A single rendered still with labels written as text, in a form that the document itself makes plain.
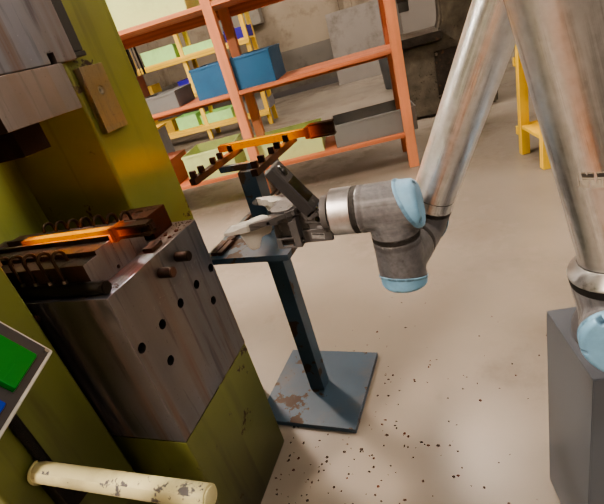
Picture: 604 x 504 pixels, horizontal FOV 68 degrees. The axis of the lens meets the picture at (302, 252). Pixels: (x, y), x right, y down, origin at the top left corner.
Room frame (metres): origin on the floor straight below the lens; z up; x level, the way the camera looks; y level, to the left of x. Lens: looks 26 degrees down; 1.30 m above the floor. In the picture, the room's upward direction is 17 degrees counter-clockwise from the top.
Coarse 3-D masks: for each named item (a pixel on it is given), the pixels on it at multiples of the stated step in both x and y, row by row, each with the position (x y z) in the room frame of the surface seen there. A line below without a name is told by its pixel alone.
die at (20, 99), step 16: (0, 80) 0.94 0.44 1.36; (16, 80) 0.97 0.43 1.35; (32, 80) 1.00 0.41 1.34; (48, 80) 1.03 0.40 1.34; (64, 80) 1.07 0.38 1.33; (0, 96) 0.92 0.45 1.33; (16, 96) 0.95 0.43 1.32; (32, 96) 0.98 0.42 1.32; (48, 96) 1.02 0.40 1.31; (64, 96) 1.05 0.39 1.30; (0, 112) 0.91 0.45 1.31; (16, 112) 0.94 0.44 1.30; (32, 112) 0.97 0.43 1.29; (48, 112) 1.00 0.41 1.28; (64, 112) 1.03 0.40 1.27; (0, 128) 0.91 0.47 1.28; (16, 128) 0.92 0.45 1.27
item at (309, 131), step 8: (328, 120) 1.39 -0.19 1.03; (304, 128) 1.41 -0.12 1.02; (312, 128) 1.41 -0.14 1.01; (320, 128) 1.40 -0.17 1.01; (328, 128) 1.39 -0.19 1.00; (264, 136) 1.50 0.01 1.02; (272, 136) 1.47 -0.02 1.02; (280, 136) 1.46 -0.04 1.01; (296, 136) 1.43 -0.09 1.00; (304, 136) 1.42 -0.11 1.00; (312, 136) 1.42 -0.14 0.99; (320, 136) 1.40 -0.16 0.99; (224, 144) 1.56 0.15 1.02; (232, 144) 1.54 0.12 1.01; (240, 144) 1.52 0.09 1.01; (248, 144) 1.51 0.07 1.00; (256, 144) 1.50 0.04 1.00
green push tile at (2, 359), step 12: (0, 336) 0.58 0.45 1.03; (0, 348) 0.56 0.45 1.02; (12, 348) 0.57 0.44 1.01; (24, 348) 0.58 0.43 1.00; (0, 360) 0.54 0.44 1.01; (12, 360) 0.55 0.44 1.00; (24, 360) 0.56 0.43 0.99; (0, 372) 0.52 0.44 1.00; (12, 372) 0.53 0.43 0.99; (24, 372) 0.54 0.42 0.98; (0, 384) 0.51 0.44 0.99; (12, 384) 0.52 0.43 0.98
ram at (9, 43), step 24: (0, 0) 1.02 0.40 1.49; (24, 0) 1.07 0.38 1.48; (48, 0) 1.12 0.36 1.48; (0, 24) 0.99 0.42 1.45; (24, 24) 1.04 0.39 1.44; (48, 24) 1.09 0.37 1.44; (0, 48) 0.97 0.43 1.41; (24, 48) 1.02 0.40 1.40; (48, 48) 1.07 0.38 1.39; (72, 48) 1.13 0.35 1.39; (0, 72) 0.95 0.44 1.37
